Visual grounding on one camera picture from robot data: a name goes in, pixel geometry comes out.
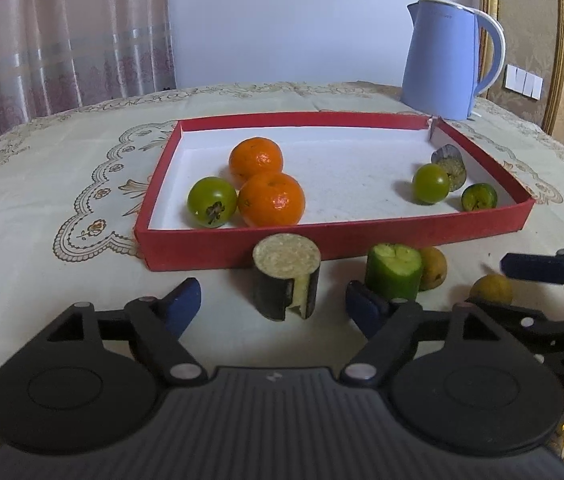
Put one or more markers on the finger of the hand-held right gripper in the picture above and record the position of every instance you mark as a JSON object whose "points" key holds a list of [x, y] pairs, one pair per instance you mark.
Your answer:
{"points": [[532, 327], [527, 266]]}

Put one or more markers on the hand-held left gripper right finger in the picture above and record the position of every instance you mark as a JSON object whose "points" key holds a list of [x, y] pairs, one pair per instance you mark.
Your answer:
{"points": [[359, 307]]}

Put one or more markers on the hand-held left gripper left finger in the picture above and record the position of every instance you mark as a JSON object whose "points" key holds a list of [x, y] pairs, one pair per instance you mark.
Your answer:
{"points": [[184, 302]]}

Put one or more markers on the small yellow round fruit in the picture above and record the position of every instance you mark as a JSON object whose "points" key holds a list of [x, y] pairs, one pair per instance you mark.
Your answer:
{"points": [[434, 270], [492, 290]]}

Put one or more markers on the green cucumber piece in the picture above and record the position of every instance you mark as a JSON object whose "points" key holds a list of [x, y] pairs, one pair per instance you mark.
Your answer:
{"points": [[392, 275]]}

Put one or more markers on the red cardboard box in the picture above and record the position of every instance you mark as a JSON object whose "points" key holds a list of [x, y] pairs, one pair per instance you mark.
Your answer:
{"points": [[202, 247]]}

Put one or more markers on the small dark green citrus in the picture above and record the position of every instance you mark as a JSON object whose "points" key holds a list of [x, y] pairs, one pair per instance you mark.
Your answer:
{"points": [[480, 197]]}

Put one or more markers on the dark eggplant piece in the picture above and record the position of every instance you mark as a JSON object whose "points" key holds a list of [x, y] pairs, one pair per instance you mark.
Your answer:
{"points": [[272, 290], [454, 165]]}

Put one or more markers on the green tomato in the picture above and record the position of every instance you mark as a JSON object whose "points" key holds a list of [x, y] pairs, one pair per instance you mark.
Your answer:
{"points": [[212, 200], [431, 184]]}

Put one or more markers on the orange mandarin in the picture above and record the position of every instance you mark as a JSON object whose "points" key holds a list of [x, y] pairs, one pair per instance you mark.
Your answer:
{"points": [[272, 200], [256, 160]]}

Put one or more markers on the blue electric kettle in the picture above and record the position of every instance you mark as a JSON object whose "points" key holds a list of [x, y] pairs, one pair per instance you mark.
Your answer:
{"points": [[437, 60]]}

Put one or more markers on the pink patterned curtain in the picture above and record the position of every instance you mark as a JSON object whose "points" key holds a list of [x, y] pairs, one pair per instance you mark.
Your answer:
{"points": [[62, 45]]}

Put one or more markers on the white wall switch panel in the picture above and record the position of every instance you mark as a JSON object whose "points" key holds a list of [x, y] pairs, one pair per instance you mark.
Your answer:
{"points": [[524, 81]]}

